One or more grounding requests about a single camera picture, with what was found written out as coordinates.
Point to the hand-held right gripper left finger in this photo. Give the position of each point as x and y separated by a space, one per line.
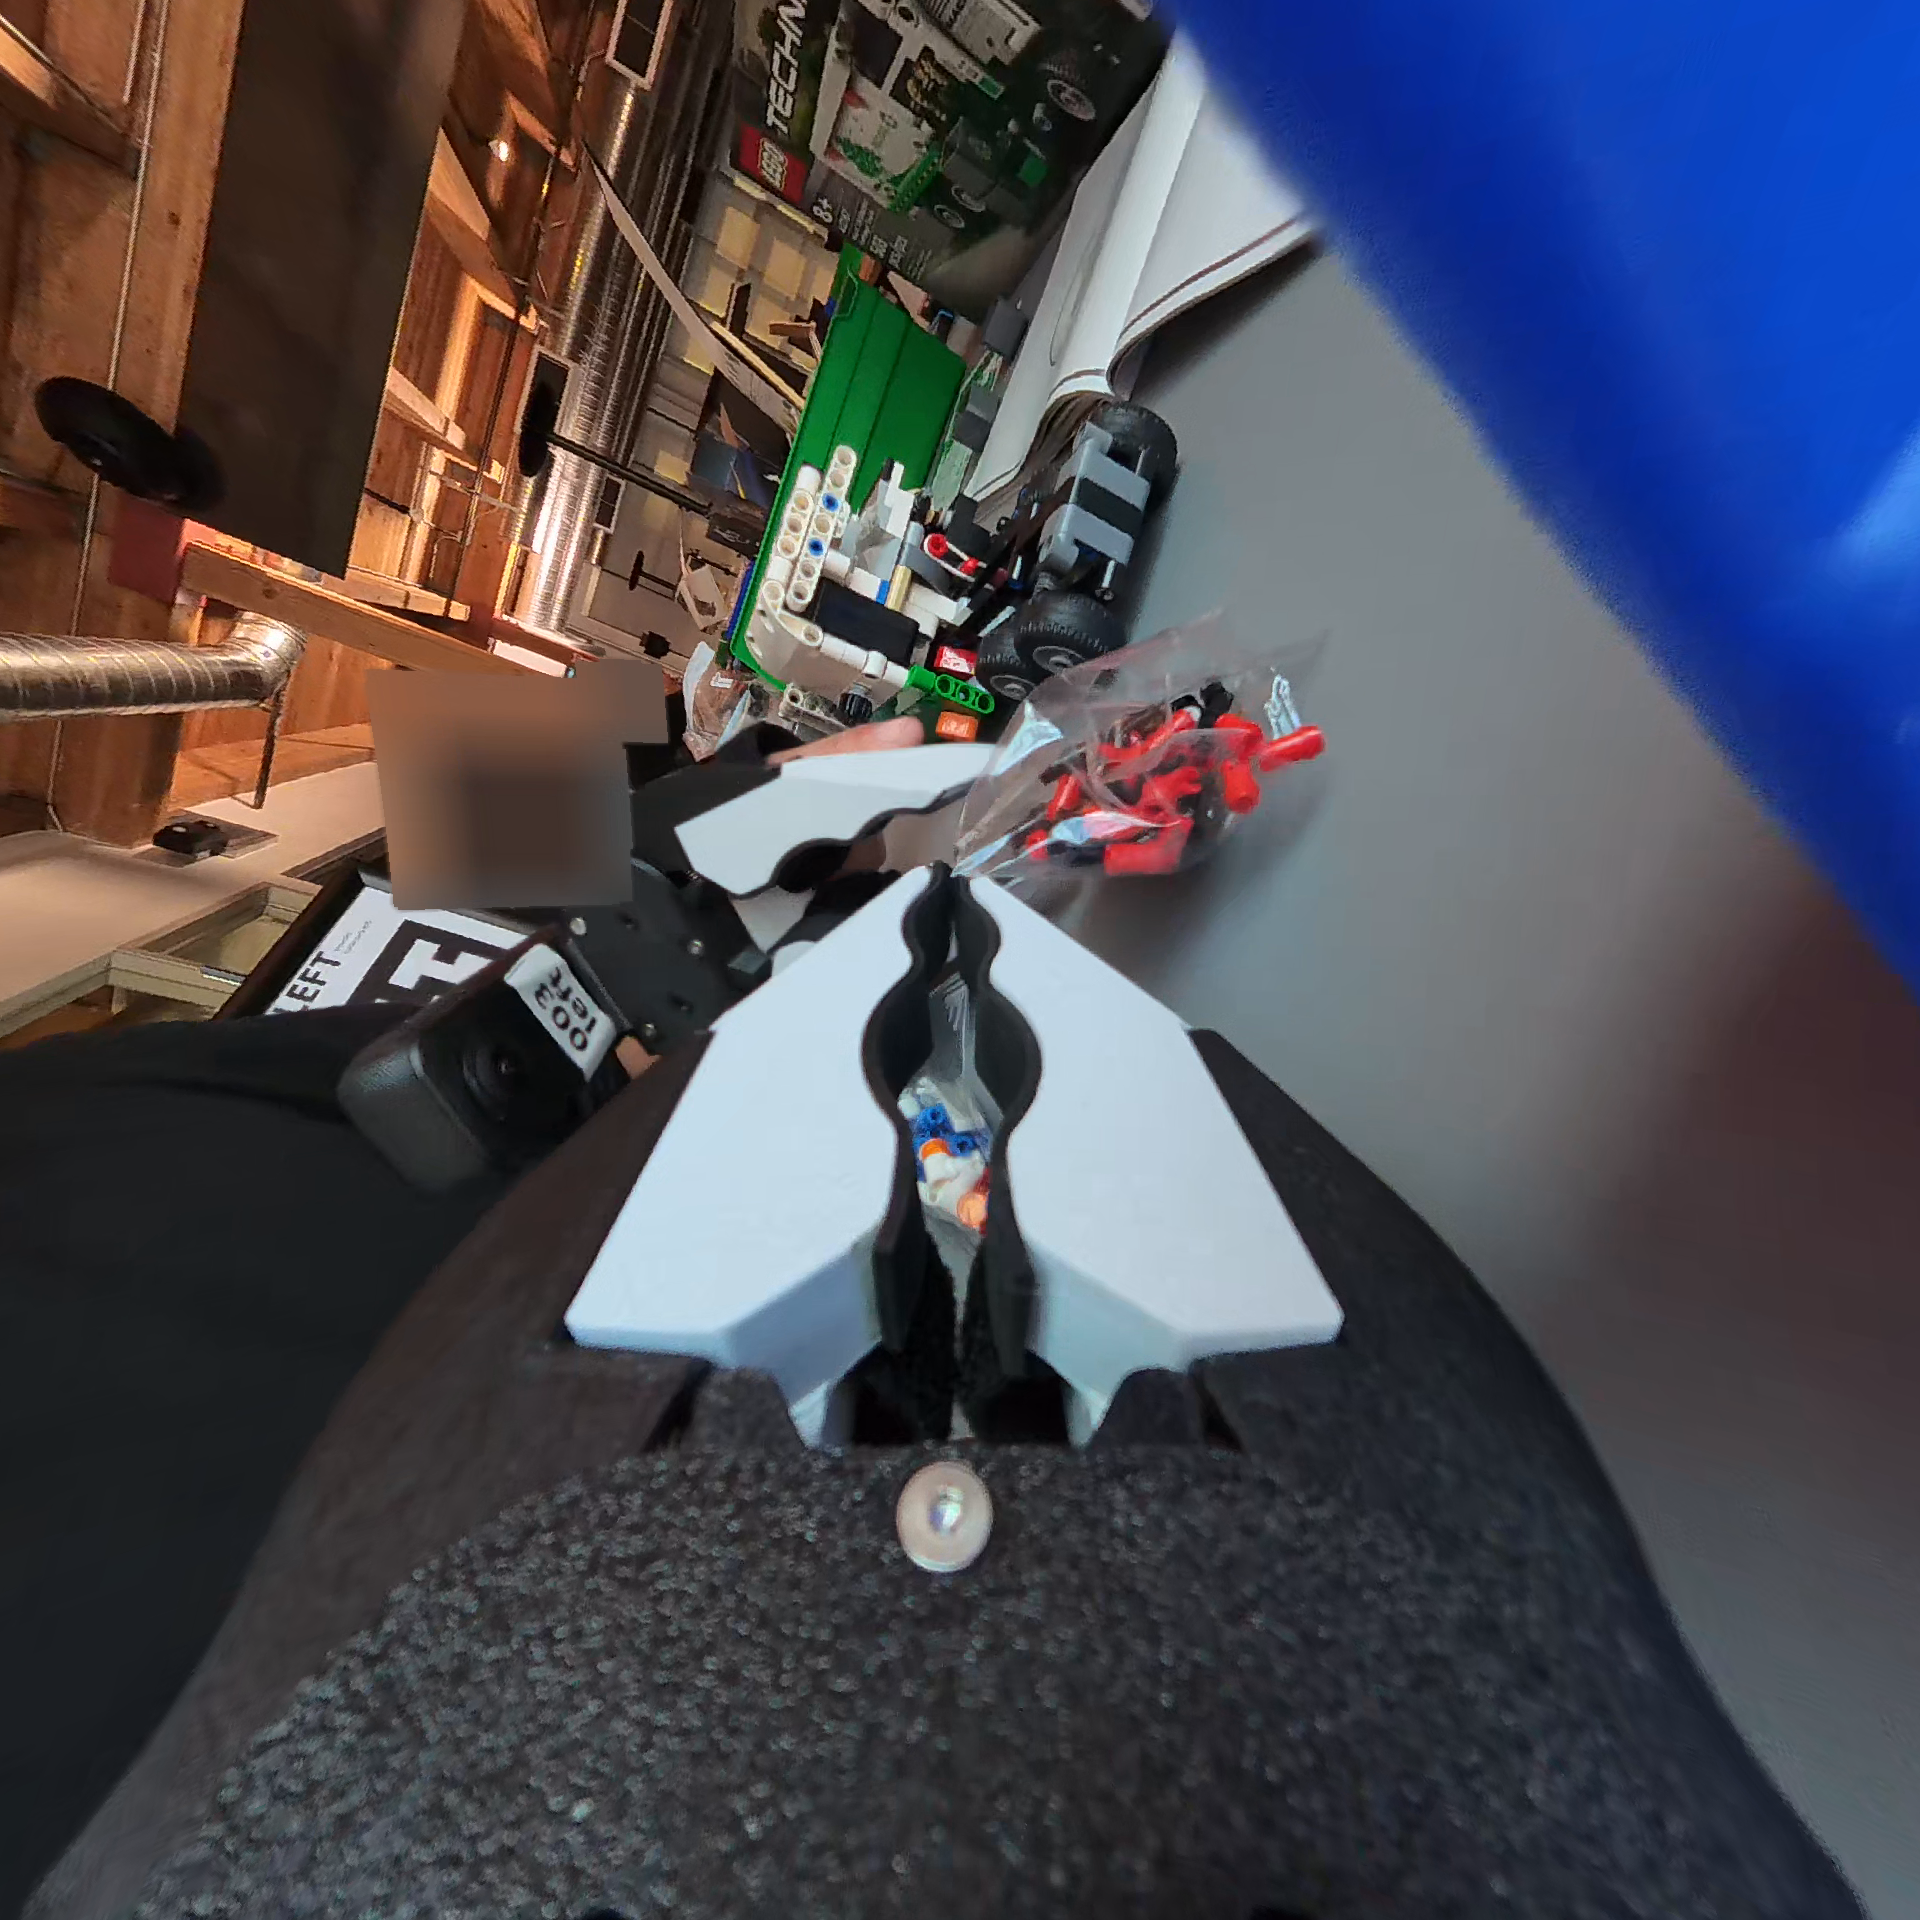
721 1186

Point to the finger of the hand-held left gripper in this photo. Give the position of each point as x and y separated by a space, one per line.
818 918
839 796

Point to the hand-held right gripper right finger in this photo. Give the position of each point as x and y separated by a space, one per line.
1170 1186

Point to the clear bag of blue pieces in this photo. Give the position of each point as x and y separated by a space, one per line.
943 1156

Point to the clear bag of red pieces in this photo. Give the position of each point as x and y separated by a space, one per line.
1154 781

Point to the white green lego truck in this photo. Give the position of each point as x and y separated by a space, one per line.
839 599

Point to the white green lego panel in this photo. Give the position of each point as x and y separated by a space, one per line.
984 409

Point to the lego truck box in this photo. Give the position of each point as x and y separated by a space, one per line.
932 135

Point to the person's left hand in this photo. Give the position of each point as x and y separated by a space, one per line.
878 739

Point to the small black device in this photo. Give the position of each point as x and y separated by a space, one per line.
210 837

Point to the green plastic bin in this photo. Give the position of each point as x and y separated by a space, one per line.
878 390

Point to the person's black shirt torso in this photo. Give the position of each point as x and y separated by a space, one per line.
150 1349

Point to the open instruction booklet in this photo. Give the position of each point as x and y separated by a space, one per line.
1170 225

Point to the black hanging panel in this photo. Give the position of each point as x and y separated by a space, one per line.
316 270

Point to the blue plastic container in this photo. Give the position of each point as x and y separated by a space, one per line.
1621 300

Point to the large corrugated duct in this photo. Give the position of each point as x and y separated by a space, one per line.
599 375

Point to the silver ventilation duct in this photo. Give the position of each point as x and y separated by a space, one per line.
150 675

